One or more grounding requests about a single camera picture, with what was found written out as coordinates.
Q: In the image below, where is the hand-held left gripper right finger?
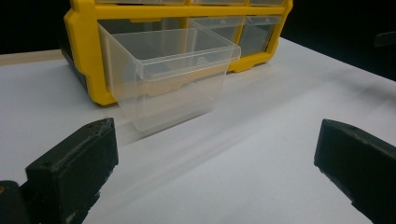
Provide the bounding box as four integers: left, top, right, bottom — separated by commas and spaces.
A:
313, 119, 396, 224

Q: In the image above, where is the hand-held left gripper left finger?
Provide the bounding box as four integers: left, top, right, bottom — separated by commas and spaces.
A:
25, 117, 120, 224

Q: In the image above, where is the yellow drawer organizer cabinet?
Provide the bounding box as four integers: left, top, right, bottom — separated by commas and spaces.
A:
59, 0, 294, 106

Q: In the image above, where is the large clear plastic drawer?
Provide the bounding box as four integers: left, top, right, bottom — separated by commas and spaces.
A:
97, 21, 242, 133

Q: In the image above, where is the small clear plastic drawer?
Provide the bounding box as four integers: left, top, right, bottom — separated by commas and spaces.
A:
237, 15, 282, 58
188, 16, 247, 43

